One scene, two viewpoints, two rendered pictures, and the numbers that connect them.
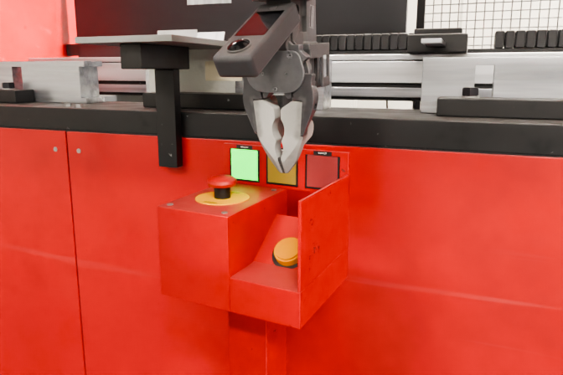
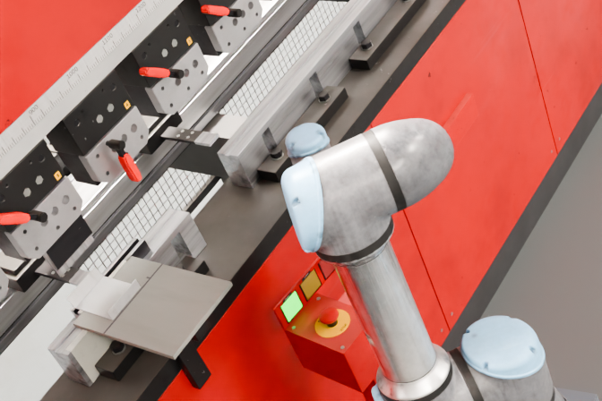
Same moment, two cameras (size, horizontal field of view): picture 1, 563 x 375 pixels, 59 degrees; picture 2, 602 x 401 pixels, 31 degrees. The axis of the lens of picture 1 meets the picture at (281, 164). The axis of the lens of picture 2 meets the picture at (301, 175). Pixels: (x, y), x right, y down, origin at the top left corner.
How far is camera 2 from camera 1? 189 cm
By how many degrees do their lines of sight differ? 61
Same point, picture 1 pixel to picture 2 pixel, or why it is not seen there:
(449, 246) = not seen: hidden behind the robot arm
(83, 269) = not seen: outside the picture
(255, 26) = not seen: hidden behind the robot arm
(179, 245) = (361, 356)
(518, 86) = (282, 128)
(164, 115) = (186, 352)
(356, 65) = (108, 196)
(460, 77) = (258, 149)
